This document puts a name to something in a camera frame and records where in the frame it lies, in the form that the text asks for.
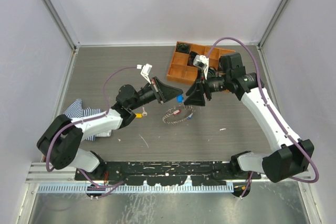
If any striped blue white cloth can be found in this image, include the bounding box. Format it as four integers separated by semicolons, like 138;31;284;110
64;99;112;142

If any blue yellow rolled belt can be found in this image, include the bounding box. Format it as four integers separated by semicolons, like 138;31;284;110
208;67;217;77

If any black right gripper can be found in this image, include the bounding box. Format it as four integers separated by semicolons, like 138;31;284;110
184;68;231;106

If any black rolled belt middle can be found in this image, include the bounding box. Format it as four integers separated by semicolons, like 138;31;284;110
187;51;204;67

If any key with yellow tag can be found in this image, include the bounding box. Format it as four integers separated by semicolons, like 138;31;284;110
135;107;148;118

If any red plastic key tag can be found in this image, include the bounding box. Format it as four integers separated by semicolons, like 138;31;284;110
173;109;181;115

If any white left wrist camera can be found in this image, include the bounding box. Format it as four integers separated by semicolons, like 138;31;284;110
140;63;152;84

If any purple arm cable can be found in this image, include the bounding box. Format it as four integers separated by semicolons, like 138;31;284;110
205;37;320;184
45;65;143;173

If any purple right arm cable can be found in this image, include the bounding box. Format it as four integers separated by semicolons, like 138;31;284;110
205;37;320;184

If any black rolled belt back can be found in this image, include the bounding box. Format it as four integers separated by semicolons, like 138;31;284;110
175;42;191;54

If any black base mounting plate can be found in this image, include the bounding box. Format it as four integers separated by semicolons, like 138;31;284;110
88;161;249;186

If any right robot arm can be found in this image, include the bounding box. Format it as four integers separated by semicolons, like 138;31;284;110
184;52;314;183

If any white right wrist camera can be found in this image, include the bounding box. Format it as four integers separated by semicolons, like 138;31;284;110
193;55;209;80

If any orange wooden compartment tray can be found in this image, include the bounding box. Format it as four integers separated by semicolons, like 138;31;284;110
166;41;236;86

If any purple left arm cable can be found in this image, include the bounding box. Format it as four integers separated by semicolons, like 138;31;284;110
45;65;143;173

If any silver key with blue tag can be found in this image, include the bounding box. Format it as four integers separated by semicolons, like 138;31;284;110
176;94;184;103

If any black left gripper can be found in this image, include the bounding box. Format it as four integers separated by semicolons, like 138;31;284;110
129;76;182;111

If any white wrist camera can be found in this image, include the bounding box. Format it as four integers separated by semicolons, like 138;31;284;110
140;63;152;84
193;55;209;80

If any large metal disc keyring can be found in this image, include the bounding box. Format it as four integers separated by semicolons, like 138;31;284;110
162;105;195;125

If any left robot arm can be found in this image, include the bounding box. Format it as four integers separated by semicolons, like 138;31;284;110
37;77;183;180

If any slotted cable duct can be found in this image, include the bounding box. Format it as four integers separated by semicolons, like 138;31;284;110
37;182;234;194

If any aluminium frame rail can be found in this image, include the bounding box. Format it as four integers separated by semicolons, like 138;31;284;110
25;163;76;184

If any black rolled belt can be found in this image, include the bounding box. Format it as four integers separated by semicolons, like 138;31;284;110
187;51;204;67
218;56;227;73
175;42;191;54

